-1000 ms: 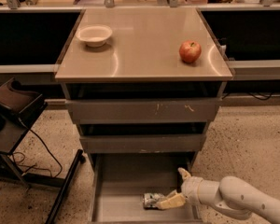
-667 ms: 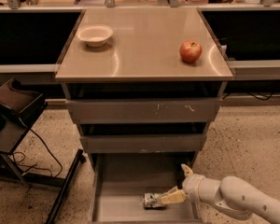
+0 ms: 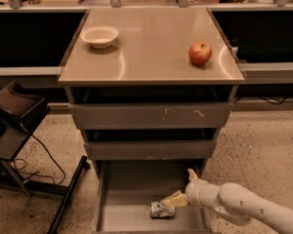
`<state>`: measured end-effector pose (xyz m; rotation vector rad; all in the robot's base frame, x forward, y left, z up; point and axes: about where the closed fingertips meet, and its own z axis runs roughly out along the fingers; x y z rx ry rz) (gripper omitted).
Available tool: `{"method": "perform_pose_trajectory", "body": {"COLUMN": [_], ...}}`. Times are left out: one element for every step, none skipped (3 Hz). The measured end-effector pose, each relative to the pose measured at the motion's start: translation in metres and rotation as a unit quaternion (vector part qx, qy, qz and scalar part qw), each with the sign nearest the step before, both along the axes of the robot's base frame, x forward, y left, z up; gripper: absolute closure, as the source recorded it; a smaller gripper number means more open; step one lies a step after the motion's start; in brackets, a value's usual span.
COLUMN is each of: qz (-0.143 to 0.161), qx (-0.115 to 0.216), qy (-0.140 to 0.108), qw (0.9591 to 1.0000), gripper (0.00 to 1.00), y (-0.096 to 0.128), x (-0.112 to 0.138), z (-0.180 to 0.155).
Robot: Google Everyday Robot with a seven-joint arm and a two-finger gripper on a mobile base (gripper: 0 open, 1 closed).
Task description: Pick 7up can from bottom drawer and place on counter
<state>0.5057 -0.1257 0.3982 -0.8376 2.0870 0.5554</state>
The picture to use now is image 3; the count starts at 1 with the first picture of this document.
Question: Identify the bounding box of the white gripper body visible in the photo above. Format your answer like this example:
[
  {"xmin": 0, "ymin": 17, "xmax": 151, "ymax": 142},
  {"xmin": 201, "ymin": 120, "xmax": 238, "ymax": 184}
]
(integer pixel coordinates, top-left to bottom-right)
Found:
[{"xmin": 186, "ymin": 178, "xmax": 221, "ymax": 209}]

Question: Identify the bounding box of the crushed 7up can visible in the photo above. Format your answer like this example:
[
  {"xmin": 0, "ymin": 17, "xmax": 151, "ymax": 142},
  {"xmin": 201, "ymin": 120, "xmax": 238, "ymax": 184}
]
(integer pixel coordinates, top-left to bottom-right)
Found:
[{"xmin": 149, "ymin": 202, "xmax": 175, "ymax": 218}]

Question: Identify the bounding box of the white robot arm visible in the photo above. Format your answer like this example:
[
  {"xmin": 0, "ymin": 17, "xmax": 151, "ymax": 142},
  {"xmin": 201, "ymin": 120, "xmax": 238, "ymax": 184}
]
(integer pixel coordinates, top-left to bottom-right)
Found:
[{"xmin": 160, "ymin": 169, "xmax": 293, "ymax": 234}]

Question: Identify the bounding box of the bottom open grey drawer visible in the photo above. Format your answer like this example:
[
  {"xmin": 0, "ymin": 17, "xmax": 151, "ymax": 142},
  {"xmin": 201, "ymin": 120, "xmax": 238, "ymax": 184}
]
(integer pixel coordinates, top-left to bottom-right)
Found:
[{"xmin": 93, "ymin": 160, "xmax": 213, "ymax": 234}]

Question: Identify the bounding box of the middle grey drawer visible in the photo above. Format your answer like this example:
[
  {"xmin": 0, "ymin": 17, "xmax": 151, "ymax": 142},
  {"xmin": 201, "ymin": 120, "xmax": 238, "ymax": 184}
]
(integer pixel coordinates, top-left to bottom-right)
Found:
[{"xmin": 84, "ymin": 140, "xmax": 216, "ymax": 161}]

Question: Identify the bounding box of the grey drawer cabinet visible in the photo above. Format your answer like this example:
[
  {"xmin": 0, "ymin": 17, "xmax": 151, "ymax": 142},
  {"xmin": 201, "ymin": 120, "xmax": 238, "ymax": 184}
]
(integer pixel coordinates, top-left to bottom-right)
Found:
[{"xmin": 57, "ymin": 6, "xmax": 246, "ymax": 234}]

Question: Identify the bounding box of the top grey drawer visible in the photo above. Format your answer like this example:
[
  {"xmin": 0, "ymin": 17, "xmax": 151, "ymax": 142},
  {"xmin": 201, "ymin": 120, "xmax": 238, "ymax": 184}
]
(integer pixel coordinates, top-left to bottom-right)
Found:
[{"xmin": 69, "ymin": 102, "xmax": 232, "ymax": 130}]

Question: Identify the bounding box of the black cart leg bar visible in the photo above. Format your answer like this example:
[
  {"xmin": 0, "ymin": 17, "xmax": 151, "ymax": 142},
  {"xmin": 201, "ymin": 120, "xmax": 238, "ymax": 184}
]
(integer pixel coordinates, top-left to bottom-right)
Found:
[{"xmin": 47, "ymin": 156, "xmax": 90, "ymax": 234}]

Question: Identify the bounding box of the red apple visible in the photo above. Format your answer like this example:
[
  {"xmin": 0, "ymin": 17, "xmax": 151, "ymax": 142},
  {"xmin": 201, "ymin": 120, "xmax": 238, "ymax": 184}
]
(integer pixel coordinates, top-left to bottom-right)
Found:
[{"xmin": 188, "ymin": 42, "xmax": 212, "ymax": 66}]

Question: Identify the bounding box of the white bowl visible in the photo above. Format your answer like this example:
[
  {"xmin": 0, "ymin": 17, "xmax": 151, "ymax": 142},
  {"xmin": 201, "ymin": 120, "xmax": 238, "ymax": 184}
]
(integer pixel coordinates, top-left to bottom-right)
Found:
[{"xmin": 80, "ymin": 25, "xmax": 119, "ymax": 50}]

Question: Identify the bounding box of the dark metal cart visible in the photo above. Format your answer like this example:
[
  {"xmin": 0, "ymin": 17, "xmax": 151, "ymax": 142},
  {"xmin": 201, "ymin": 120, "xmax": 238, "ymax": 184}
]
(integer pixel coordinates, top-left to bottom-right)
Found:
[{"xmin": 0, "ymin": 80, "xmax": 52, "ymax": 193}]

